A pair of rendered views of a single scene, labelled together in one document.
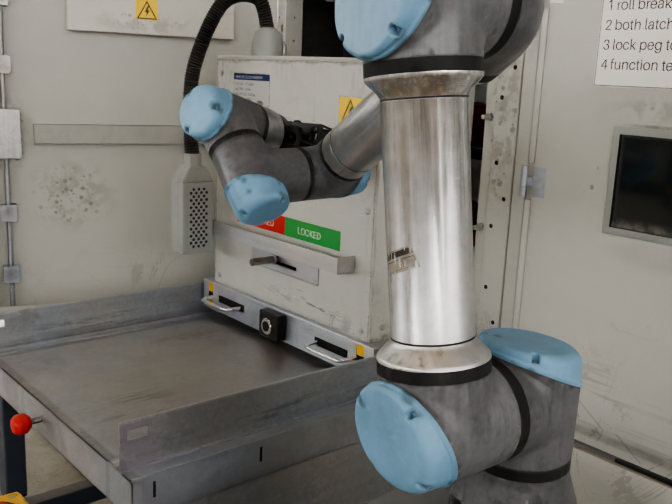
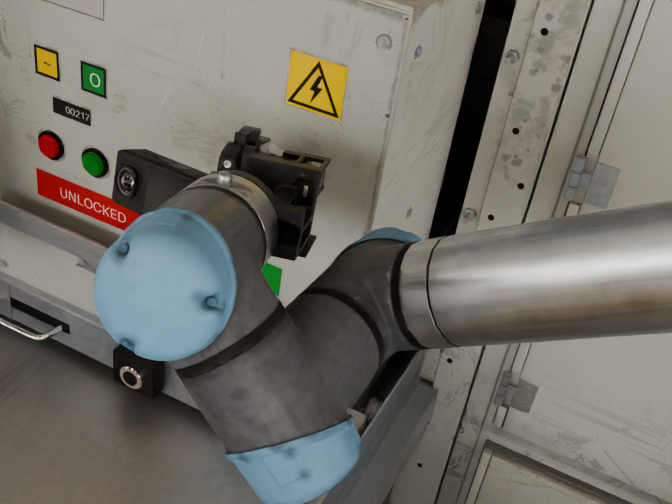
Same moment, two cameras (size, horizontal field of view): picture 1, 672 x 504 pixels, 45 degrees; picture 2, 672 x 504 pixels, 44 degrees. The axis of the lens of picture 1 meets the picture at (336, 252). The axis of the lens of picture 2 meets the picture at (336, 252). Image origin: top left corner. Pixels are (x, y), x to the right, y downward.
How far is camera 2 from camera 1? 0.81 m
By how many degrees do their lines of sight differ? 33
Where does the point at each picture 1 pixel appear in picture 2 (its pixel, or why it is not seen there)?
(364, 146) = (526, 339)
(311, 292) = not seen: hidden behind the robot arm
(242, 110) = (245, 266)
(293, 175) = (359, 381)
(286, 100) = (150, 19)
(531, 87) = (607, 29)
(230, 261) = (27, 250)
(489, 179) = (498, 152)
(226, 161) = (238, 408)
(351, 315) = not seen: hidden behind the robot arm
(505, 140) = (539, 101)
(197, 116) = (157, 320)
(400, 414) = not seen: outside the picture
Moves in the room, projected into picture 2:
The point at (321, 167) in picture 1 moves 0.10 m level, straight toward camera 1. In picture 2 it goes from (394, 335) to (472, 444)
